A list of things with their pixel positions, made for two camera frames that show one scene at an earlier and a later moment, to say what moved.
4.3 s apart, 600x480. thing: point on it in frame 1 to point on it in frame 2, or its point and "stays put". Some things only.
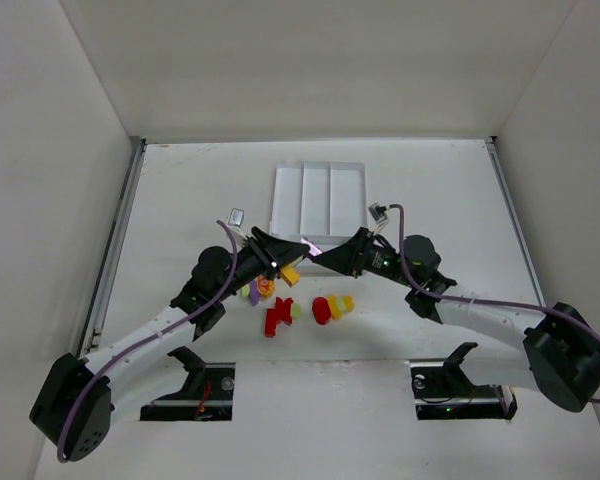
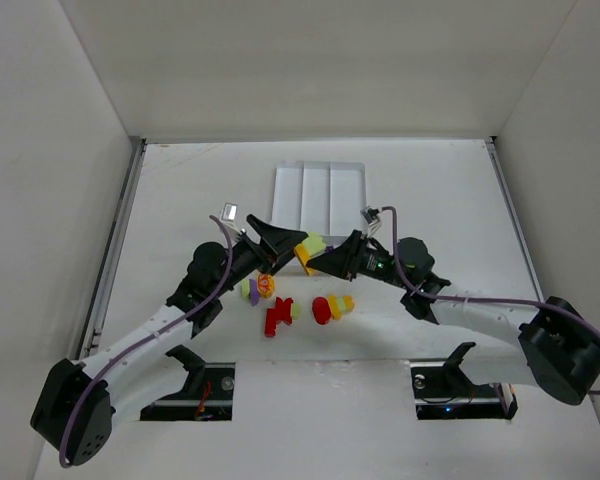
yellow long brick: x=290 y=275 to x=304 y=257
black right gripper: x=359 y=253 stays put
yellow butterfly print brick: x=265 y=287 stays put
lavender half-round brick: x=254 y=293 stays put
